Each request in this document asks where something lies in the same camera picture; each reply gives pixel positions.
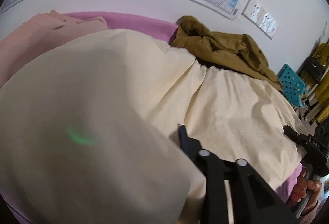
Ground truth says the olive brown jacket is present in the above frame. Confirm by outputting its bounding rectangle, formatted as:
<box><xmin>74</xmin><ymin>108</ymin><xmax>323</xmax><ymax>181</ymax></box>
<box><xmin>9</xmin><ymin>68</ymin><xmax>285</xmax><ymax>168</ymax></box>
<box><xmin>171</xmin><ymin>16</ymin><xmax>283</xmax><ymax>92</ymax></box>

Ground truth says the cream large garment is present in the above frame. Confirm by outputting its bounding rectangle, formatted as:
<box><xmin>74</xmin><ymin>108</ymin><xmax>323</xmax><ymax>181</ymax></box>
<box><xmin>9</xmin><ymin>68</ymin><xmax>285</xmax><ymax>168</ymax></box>
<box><xmin>0</xmin><ymin>28</ymin><xmax>308</xmax><ymax>224</ymax></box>

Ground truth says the white wall socket panel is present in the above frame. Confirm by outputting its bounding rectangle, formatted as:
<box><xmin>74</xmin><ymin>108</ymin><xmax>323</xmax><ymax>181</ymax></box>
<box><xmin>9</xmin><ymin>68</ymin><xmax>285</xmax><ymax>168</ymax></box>
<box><xmin>242</xmin><ymin>0</ymin><xmax>280</xmax><ymax>40</ymax></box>

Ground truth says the hanging clothes rack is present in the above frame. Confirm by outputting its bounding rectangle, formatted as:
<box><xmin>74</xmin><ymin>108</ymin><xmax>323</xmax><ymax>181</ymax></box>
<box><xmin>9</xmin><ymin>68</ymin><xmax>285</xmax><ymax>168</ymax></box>
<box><xmin>299</xmin><ymin>42</ymin><xmax>328</xmax><ymax>124</ymax></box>

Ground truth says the folded peach garment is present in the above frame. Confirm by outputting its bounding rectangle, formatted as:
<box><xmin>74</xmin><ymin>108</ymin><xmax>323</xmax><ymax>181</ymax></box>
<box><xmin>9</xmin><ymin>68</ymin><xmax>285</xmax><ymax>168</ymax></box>
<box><xmin>1</xmin><ymin>10</ymin><xmax>109</xmax><ymax>85</ymax></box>

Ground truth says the right hand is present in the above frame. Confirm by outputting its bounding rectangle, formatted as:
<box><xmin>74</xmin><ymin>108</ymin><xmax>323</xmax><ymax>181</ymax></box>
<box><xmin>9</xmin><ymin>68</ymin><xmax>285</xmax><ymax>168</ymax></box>
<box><xmin>290</xmin><ymin>170</ymin><xmax>322</xmax><ymax>214</ymax></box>

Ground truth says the blue plastic basket rack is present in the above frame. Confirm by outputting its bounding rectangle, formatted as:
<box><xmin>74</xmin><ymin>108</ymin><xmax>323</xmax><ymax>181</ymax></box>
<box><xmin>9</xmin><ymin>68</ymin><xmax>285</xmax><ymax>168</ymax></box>
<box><xmin>278</xmin><ymin>63</ymin><xmax>307</xmax><ymax>108</ymax></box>

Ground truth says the pink bed sheet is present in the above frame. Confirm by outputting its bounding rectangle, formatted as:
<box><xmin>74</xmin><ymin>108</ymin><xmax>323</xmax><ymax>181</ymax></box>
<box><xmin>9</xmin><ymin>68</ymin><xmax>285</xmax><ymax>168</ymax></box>
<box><xmin>0</xmin><ymin>11</ymin><xmax>304</xmax><ymax>224</ymax></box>

